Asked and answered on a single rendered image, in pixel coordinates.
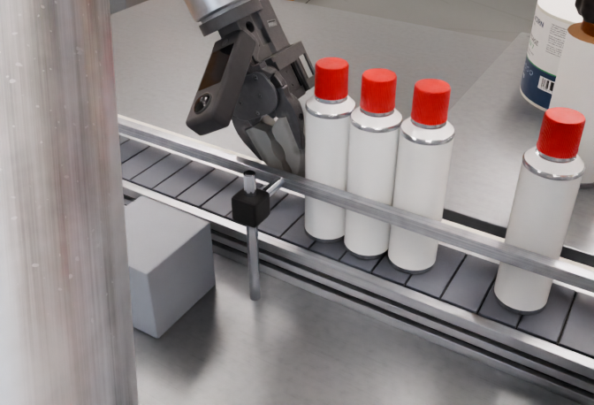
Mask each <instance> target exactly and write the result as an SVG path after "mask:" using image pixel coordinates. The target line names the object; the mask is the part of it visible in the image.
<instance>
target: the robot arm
mask: <svg viewBox="0 0 594 405"><path fill-rule="evenodd" d="M184 1H185V3H186V5H187V8H188V10H189V11H190V13H191V15H192V17H193V19H194V21H195V22H200V21H201V23H202V24H201V25H199V28H200V29H201V31H202V34H203V36H204V37H205V36H207V35H209V34H212V33H214V32H216V31H218V32H219V34H220V36H221V38H222V39H220V40H218V41H216V42H215V44H214V47H213V50H212V51H211V54H210V57H209V61H208V63H207V65H206V68H205V71H204V73H203V76H202V80H201V82H200V85H199V87H198V89H197V92H196V95H195V97H194V101H193V103H192V106H191V109H190V112H189V113H188V116H187V120H186V125H187V127H188V128H190V129H191V130H193V131H194V132H195V133H197V134H199V135H200V136H202V135H205V134H209V133H212V132H215V131H217V130H220V129H223V128H226V127H228V126H229V125H230V123H231V121H232V123H233V126H234V128H235V130H236V132H237V134H238V135H239V137H240V138H241V139H242V141H243V142H244V143H245V144H246V145H247V146H248V147H249V148H250V150H251V151H252V152H253V153H254V154H255V155H256V156H257V157H258V158H259V159H260V160H261V161H264V162H265V163H266V164H267V165H268V166H270V167H273V168H276V169H279V170H281V171H284V172H290V173H292V174H295V175H298V176H301V177H303V178H305V141H306V124H305V123H304V115H303V110H302V107H301V103H300V101H299V100H298V99H299V98H300V97H302V96H304V95H305V94H307V93H306V91H308V90H309V89H311V88H313V87H314V86H315V69H314V67H313V65H312V64H311V61H310V59H309V57H308V54H307V52H306V50H305V48H304V46H303V44H302V42H301V41H299V42H296V43H294V44H290V43H289V42H288V40H287V38H286V35H285V33H284V31H283V29H282V26H281V25H280V23H279V21H278V18H277V15H276V13H275V12H274V10H273V8H272V6H271V4H270V0H184ZM302 54H303V56H304V57H305V59H306V61H307V64H308V67H309V69H310V71H311V72H312V76H310V77H308V75H307V73H306V71H305V69H304V67H303V64H302V62H301V60H300V58H299V56H301V55H302ZM266 114H267V115H269V116H264V117H262V116H263V115H266ZM275 117H277V118H278V119H277V121H276V122H275V120H274V118H275ZM261 118H262V119H261ZM0 405H139V402H138V389H137V377H136V365H135V353H134V340H133V317H132V304H131V292H130V279H129V267H128V255H127V243H126V219H125V207H124V195H123V182H122V170H121V157H120V146H119V133H118V109H117V98H116V85H115V73H114V60H113V48H112V36H111V23H110V0H0Z"/></svg>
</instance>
